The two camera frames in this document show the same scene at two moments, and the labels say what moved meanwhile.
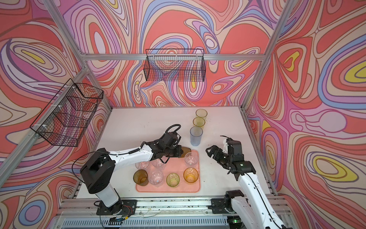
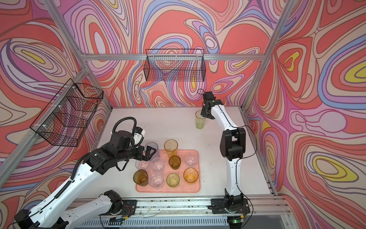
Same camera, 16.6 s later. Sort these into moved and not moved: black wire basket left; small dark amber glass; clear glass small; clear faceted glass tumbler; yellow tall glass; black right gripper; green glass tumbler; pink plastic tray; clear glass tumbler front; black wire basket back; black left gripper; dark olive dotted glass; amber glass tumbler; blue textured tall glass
Moved: blue textured tall glass; black left gripper; yellow tall glass; small dark amber glass; black right gripper
Not moved: black wire basket left; amber glass tumbler; black wire basket back; clear faceted glass tumbler; clear glass tumbler front; dark olive dotted glass; pink plastic tray; clear glass small; green glass tumbler
